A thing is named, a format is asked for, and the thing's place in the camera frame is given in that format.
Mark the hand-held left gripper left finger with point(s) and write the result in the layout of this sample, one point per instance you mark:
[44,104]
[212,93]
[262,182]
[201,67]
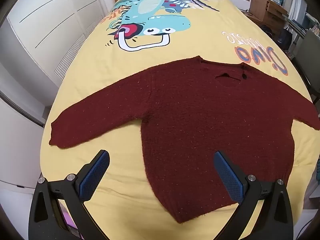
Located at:
[93,173]

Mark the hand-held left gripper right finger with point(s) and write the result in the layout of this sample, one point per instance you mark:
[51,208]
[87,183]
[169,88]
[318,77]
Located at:
[228,177]

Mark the dark red knit sweater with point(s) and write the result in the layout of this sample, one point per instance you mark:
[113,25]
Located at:
[200,117]

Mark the yellow printed bedsheet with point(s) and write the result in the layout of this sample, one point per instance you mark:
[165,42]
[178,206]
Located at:
[100,67]

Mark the grey chair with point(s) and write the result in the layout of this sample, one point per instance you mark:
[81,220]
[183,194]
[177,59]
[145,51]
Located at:
[307,52]

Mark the dark bag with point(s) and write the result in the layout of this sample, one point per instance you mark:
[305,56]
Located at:
[285,37]

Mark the wooden drawer cabinet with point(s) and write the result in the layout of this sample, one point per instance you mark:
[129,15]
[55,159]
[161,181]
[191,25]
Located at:
[258,8]

